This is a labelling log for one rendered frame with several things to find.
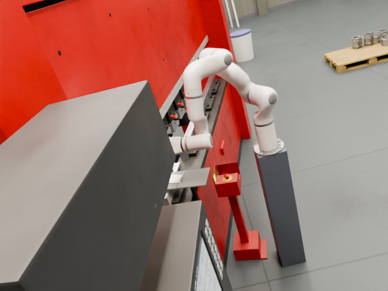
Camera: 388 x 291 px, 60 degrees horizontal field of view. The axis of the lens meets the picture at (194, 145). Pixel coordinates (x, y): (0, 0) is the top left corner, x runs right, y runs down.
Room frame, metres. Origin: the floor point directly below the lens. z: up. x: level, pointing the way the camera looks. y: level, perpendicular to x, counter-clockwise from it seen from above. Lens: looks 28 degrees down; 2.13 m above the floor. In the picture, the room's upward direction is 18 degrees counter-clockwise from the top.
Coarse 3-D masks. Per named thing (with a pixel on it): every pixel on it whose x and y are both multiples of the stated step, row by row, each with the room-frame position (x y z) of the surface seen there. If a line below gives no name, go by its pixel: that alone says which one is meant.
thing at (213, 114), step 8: (224, 80) 3.70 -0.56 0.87; (224, 88) 3.45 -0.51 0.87; (216, 96) 3.29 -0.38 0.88; (216, 104) 3.09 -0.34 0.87; (208, 112) 2.95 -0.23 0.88; (216, 112) 2.90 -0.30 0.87; (208, 120) 2.78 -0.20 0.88; (216, 120) 2.78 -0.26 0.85; (208, 128) 2.62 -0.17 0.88; (200, 152) 2.25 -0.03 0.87; (184, 160) 2.22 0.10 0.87; (192, 160) 2.18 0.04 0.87; (200, 160) 2.14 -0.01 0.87; (184, 168) 2.10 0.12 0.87; (192, 168) 2.07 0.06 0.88; (200, 168) 2.04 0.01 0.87; (184, 192) 1.81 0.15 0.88; (184, 200) 1.73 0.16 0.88; (192, 200) 1.72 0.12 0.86
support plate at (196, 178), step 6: (204, 168) 1.82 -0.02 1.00; (186, 174) 1.81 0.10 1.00; (192, 174) 1.79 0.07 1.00; (198, 174) 1.77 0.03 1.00; (204, 174) 1.75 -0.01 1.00; (186, 180) 1.75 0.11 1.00; (192, 180) 1.73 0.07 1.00; (198, 180) 1.71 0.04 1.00; (204, 180) 1.69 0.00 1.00; (168, 186) 1.74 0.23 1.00; (174, 186) 1.72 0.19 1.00; (180, 186) 1.70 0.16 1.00; (186, 186) 1.68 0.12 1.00; (192, 186) 1.67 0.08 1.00; (198, 186) 1.66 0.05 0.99
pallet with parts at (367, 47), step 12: (360, 36) 5.39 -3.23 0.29; (372, 36) 5.26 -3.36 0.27; (384, 36) 5.08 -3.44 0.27; (348, 48) 5.45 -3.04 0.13; (360, 48) 5.27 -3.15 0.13; (372, 48) 5.10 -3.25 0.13; (384, 48) 4.95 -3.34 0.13; (324, 60) 5.55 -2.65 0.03; (336, 60) 5.11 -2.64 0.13; (348, 60) 4.95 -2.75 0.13; (360, 60) 4.82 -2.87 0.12; (372, 60) 4.79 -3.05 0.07; (384, 60) 4.77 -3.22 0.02
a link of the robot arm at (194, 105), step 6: (198, 96) 1.60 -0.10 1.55; (186, 102) 1.62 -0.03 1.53; (192, 102) 1.60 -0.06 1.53; (198, 102) 1.60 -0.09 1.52; (186, 108) 1.63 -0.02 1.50; (192, 108) 1.60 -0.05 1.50; (198, 108) 1.59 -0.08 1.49; (192, 114) 1.60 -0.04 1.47; (198, 114) 1.59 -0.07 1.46; (192, 120) 1.60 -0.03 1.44; (198, 120) 1.59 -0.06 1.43; (204, 120) 1.65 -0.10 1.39; (198, 126) 1.69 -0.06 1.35; (204, 126) 1.68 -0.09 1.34; (198, 132) 1.68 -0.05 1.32; (204, 132) 1.68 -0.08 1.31
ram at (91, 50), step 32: (96, 0) 1.75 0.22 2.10; (128, 0) 2.10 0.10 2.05; (160, 0) 2.63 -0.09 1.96; (192, 0) 3.57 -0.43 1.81; (64, 32) 1.42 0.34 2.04; (96, 32) 1.64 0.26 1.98; (128, 32) 1.95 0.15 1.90; (160, 32) 2.43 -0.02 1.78; (192, 32) 3.25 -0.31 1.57; (64, 64) 1.33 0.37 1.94; (96, 64) 1.54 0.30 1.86; (128, 64) 1.82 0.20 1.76; (160, 64) 2.24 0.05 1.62; (160, 96) 2.07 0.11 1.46
